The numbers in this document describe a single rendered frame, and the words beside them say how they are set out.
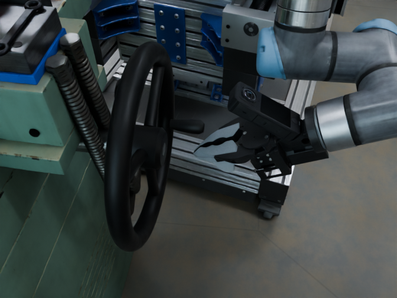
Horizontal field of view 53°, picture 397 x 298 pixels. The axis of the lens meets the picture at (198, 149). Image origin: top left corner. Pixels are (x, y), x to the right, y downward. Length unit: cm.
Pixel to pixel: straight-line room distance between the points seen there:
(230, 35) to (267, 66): 33
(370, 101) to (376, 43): 10
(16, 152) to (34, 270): 26
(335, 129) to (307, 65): 10
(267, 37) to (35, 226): 46
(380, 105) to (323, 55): 11
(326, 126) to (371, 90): 8
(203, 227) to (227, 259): 14
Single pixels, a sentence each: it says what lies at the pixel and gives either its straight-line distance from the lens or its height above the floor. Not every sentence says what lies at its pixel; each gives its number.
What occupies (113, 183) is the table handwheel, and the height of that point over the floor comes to 89.
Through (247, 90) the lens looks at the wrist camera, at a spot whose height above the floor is 86.
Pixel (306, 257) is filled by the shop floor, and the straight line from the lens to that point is 141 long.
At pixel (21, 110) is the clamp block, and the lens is 48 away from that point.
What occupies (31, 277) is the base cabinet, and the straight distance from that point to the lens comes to 72.
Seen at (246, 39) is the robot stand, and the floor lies 72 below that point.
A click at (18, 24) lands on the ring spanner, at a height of 100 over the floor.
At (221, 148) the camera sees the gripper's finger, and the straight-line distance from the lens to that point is 63.
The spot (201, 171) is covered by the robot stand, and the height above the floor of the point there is 18.
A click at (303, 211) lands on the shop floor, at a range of 149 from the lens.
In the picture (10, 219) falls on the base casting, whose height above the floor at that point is 75.
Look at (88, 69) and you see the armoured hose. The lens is 51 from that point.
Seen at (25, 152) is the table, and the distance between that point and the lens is 52.
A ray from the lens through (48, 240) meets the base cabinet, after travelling 74.
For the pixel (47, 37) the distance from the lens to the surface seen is 48.
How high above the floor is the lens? 124
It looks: 50 degrees down
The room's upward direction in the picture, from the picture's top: straight up
